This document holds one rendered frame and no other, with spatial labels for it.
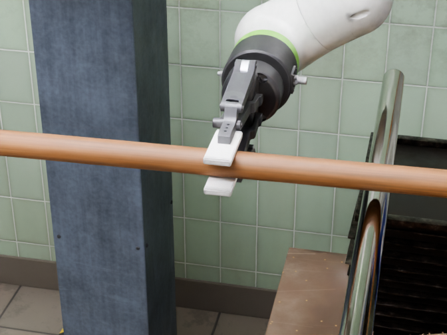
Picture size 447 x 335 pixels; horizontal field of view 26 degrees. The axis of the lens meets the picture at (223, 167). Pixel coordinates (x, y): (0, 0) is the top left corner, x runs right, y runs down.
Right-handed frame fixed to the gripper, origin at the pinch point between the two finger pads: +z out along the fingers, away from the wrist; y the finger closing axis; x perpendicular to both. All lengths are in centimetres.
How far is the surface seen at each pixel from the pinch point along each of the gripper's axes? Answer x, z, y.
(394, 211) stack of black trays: -19, -41, 30
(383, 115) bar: -16.5, -19.8, 2.4
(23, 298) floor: 84, -116, 120
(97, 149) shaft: 13.9, 1.5, -1.0
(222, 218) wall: 26, -122, 89
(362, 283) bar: -16.7, 16.2, 2.2
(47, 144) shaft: 19.7, 1.6, -1.0
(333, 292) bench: -9, -60, 62
